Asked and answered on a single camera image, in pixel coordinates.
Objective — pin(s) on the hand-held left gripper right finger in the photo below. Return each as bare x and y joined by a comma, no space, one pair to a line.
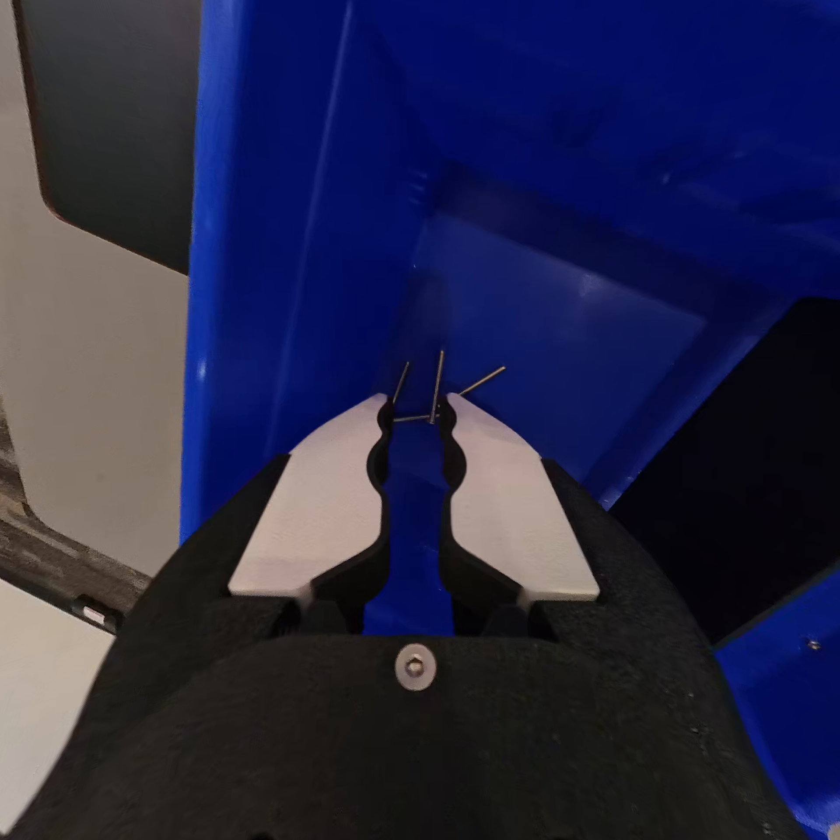
518,518

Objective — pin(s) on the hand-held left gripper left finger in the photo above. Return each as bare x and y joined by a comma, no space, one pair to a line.
315,518

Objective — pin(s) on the thin steel bolt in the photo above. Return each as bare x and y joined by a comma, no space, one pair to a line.
482,380
413,418
400,382
437,387

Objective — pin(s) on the blue divided parts bin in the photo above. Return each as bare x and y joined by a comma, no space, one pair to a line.
525,295

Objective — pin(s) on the black bin divider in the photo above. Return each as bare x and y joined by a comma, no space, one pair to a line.
735,472

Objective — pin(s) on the small black floor box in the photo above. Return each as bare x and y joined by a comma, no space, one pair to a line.
95,615

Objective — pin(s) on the black foam pad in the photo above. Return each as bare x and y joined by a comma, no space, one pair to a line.
118,131

